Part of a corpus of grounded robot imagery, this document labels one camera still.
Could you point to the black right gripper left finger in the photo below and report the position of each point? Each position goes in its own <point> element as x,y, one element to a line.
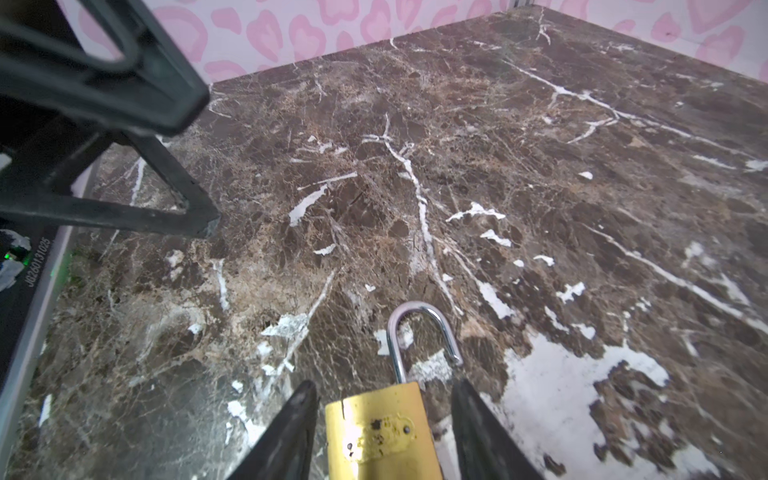
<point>284,451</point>

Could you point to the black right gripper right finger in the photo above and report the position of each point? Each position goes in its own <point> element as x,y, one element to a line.
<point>485,450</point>

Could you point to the brass padlock silver shackle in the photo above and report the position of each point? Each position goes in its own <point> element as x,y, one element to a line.
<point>384,434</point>

